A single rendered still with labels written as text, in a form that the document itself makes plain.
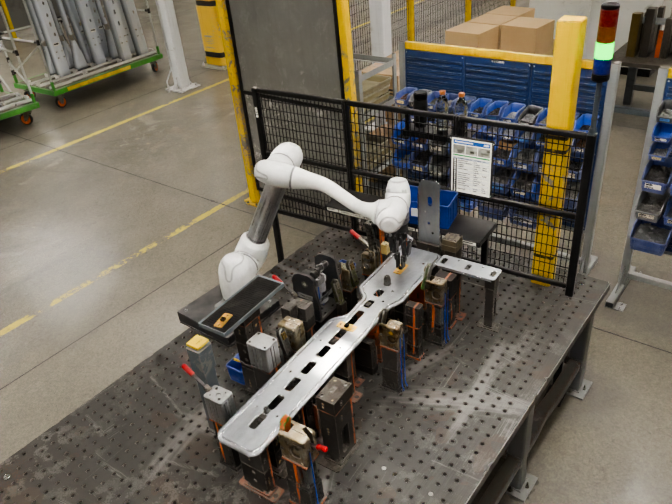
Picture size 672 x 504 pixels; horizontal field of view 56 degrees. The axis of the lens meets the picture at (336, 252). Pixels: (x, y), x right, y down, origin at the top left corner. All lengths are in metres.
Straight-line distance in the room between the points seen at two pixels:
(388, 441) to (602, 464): 1.32
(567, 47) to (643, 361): 2.02
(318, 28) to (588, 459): 3.18
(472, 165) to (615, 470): 1.64
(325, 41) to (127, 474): 3.14
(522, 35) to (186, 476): 5.44
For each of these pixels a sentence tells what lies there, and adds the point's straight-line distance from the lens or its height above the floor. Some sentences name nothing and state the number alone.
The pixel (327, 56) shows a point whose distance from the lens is 4.66.
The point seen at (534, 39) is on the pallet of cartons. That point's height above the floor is 0.94.
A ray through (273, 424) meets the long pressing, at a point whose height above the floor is 1.00.
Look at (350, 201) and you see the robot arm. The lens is 2.63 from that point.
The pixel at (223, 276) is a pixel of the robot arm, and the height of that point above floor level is 0.96.
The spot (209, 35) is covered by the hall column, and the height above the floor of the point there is 0.49.
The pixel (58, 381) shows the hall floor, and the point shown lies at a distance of 4.39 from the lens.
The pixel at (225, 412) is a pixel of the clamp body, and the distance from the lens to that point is 2.34.
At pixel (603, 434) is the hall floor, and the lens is 3.66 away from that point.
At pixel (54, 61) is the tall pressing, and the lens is 9.95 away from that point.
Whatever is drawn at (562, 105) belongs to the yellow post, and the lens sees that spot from 2.95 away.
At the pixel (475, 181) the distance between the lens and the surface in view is 3.19.
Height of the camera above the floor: 2.65
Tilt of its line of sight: 32 degrees down
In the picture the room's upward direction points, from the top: 6 degrees counter-clockwise
